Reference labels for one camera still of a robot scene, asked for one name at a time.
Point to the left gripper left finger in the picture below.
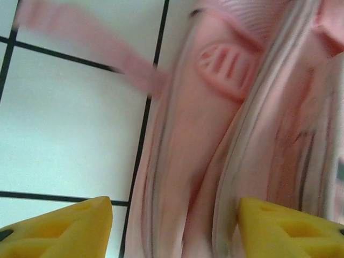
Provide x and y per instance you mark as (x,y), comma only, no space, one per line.
(67,233)

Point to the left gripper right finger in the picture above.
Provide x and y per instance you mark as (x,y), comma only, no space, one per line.
(282,233)

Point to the pink backpack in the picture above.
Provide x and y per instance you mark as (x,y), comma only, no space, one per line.
(215,121)

